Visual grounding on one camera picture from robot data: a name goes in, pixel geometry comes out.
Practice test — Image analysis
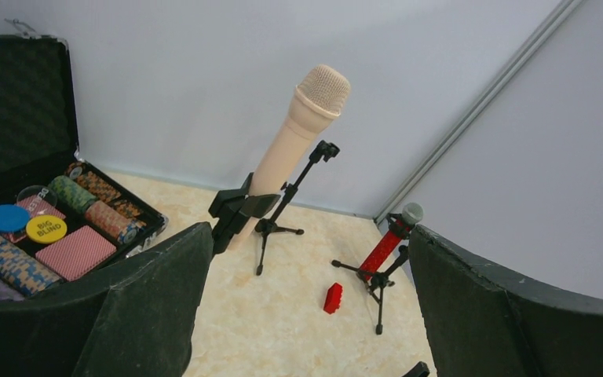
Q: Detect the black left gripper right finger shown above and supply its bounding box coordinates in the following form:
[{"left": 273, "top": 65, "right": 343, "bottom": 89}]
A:
[{"left": 409, "top": 225, "right": 603, "bottom": 376}]

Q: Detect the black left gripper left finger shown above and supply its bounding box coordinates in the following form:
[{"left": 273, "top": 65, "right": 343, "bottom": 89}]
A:
[{"left": 0, "top": 222, "right": 214, "bottom": 376}]

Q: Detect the black shock-mount tripod stand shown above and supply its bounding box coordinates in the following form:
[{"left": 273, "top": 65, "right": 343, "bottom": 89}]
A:
[{"left": 331, "top": 213, "right": 411, "bottom": 336}]

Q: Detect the red glitter microphone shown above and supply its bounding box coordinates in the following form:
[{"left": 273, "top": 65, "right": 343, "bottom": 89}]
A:
[{"left": 357, "top": 202, "right": 424, "bottom": 282}]

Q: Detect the beige microphone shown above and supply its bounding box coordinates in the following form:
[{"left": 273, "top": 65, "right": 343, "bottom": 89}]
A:
[{"left": 227, "top": 64, "right": 353, "bottom": 252}]

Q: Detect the black tall tripod mic stand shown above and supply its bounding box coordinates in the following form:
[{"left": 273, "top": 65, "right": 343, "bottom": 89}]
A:
[{"left": 253, "top": 140, "right": 342, "bottom": 277}]

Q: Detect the red toy brick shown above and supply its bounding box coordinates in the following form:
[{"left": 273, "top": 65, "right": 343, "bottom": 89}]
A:
[{"left": 323, "top": 282, "right": 343, "bottom": 314}]

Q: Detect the black poker chip case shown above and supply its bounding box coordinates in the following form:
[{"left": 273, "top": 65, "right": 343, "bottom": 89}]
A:
[{"left": 0, "top": 35, "right": 166, "bottom": 311}]

